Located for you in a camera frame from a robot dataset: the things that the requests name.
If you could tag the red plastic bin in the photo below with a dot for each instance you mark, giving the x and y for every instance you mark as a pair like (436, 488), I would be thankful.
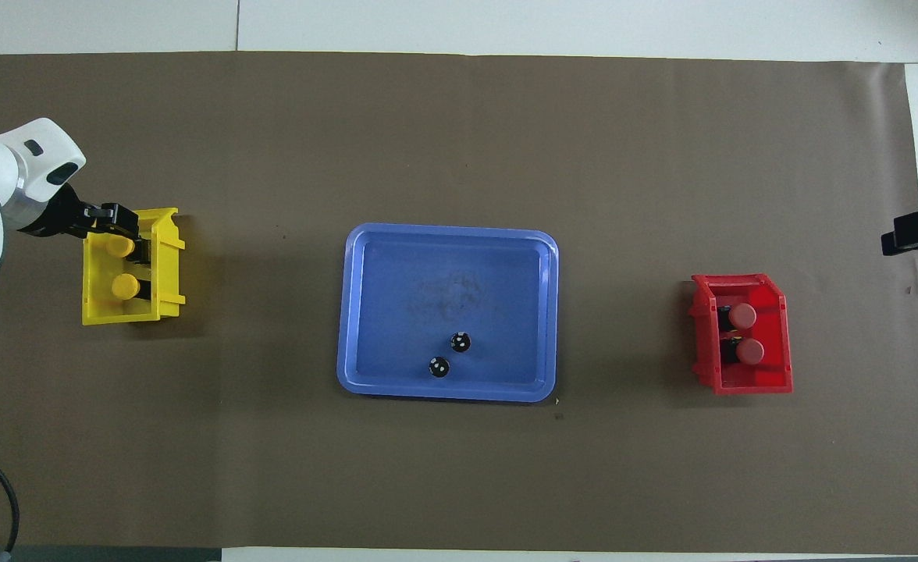
(771, 375)

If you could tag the red push button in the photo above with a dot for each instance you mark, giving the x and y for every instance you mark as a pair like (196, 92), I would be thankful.
(750, 351)
(743, 315)

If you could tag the yellow push button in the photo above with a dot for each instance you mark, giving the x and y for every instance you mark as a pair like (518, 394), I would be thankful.
(125, 286)
(120, 247)

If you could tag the yellow plastic bin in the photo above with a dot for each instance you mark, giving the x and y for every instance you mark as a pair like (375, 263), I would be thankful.
(98, 308)

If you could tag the black round push button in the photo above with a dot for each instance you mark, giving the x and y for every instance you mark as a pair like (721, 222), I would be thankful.
(460, 342)
(439, 367)

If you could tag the blue plastic tray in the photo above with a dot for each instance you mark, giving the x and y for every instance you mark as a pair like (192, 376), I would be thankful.
(396, 312)

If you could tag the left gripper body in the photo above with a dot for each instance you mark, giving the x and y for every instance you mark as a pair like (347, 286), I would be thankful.
(57, 215)

